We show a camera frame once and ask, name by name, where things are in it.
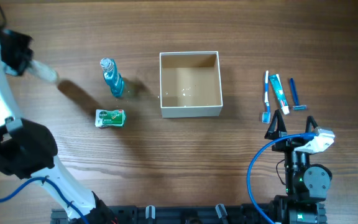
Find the teal toothpaste tube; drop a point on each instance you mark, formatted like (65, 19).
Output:
(278, 89)

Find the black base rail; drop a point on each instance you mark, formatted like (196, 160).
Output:
(245, 213)

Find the white cardboard box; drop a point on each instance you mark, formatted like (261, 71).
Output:
(190, 84)

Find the blue white toothbrush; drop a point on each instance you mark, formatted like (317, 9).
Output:
(266, 113)

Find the blue mouthwash bottle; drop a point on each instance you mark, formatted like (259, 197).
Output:
(112, 77)

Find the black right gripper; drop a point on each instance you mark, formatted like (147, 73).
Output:
(271, 135)

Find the green Dettol soap bar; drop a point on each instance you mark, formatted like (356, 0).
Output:
(105, 118)

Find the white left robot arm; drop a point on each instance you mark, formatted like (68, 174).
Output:
(28, 150)

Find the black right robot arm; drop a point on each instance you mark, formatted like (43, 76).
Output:
(306, 184)

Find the blue disposable razor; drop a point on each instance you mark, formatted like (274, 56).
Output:
(297, 106)

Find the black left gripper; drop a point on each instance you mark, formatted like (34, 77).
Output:
(19, 64)

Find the white lotion tube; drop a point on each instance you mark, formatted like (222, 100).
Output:
(43, 71)

